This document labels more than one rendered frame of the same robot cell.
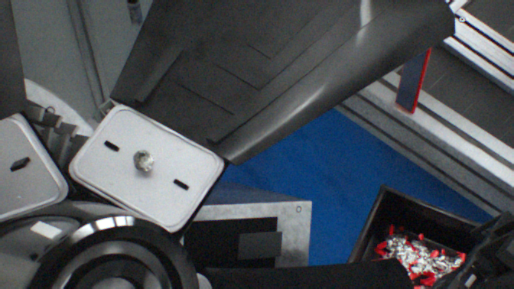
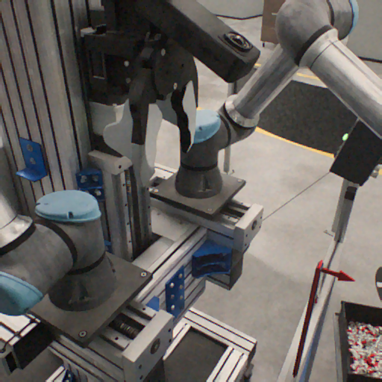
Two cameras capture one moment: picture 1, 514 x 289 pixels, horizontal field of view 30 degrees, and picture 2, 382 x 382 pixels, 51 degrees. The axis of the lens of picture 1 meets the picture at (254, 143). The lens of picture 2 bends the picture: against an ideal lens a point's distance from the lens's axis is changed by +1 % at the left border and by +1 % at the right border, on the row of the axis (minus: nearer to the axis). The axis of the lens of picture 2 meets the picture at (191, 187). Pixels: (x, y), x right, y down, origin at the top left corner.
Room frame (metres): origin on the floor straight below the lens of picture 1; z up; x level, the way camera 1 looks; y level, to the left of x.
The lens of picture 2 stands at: (0.90, 0.32, 1.70)
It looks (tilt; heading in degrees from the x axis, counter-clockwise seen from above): 32 degrees down; 259
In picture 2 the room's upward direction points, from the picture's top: straight up
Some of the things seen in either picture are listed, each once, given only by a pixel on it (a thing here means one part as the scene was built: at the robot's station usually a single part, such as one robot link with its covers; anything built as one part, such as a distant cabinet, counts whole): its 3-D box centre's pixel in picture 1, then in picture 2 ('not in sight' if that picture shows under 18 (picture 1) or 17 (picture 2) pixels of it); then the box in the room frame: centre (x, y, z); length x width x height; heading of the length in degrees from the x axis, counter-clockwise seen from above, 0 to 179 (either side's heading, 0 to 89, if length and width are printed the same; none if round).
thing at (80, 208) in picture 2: not in sight; (69, 227); (1.02, -0.35, 1.20); 0.13 x 0.12 x 0.14; 55
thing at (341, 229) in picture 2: not in sight; (345, 215); (0.23, -0.58, 0.96); 0.03 x 0.03 x 0.20; 50
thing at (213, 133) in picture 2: not in sight; (201, 136); (0.66, -0.72, 1.20); 0.13 x 0.12 x 0.14; 33
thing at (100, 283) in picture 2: not in sight; (80, 267); (1.01, -0.36, 1.09); 0.15 x 0.15 x 0.10
